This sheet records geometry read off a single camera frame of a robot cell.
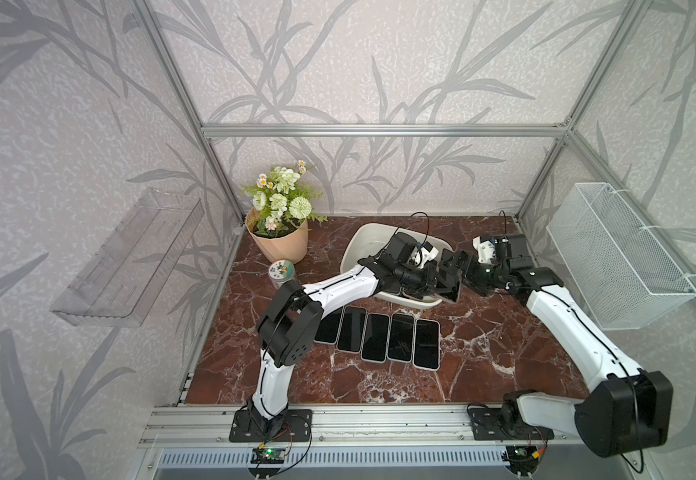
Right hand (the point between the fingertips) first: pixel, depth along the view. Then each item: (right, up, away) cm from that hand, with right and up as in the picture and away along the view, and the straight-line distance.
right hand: (448, 269), depth 81 cm
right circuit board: (+17, -46, -7) cm, 50 cm away
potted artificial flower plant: (-47, +14, +4) cm, 50 cm away
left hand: (0, -6, -4) cm, 7 cm away
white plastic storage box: (-23, +8, +26) cm, 36 cm away
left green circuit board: (-46, -44, -10) cm, 64 cm away
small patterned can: (-50, -2, +13) cm, 51 cm away
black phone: (-12, -21, +6) cm, 25 cm away
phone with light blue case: (-20, -22, +7) cm, 31 cm away
